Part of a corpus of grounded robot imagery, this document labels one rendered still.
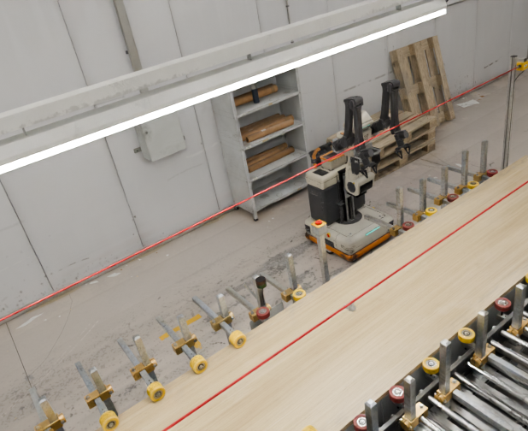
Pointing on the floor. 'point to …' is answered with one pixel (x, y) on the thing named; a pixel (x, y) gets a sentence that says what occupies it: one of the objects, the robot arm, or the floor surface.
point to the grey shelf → (287, 91)
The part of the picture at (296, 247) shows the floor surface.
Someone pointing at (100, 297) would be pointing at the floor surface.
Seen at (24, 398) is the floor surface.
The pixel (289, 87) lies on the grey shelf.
